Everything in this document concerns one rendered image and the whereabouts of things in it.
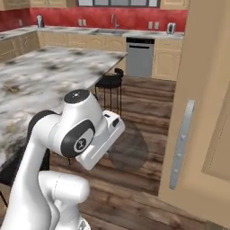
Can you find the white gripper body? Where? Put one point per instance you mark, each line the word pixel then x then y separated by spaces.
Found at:
pixel 100 146

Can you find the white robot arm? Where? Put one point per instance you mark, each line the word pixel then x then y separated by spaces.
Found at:
pixel 33 167

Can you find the beige cabinet door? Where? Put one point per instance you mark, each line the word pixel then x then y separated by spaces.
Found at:
pixel 197 60

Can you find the black round stool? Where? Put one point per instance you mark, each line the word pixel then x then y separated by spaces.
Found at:
pixel 110 81

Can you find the grey dishwasher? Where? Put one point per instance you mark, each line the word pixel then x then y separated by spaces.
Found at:
pixel 139 58

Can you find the beige base cupboard run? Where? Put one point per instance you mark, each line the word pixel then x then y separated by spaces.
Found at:
pixel 60 39

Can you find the steel sink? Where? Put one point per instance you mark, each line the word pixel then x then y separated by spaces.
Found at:
pixel 108 31

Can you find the steel tap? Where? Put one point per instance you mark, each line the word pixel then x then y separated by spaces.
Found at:
pixel 115 21

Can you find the silver toaster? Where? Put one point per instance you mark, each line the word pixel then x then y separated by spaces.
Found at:
pixel 171 28

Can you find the grey kettle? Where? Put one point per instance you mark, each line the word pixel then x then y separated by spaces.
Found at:
pixel 40 21

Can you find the dark framed window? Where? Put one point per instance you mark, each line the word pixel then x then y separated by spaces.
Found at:
pixel 116 2

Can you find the white wall outlet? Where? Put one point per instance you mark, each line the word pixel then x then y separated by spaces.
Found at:
pixel 153 25
pixel 20 23
pixel 82 22

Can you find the beige wall cupboard run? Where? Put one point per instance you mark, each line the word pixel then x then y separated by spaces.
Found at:
pixel 36 3

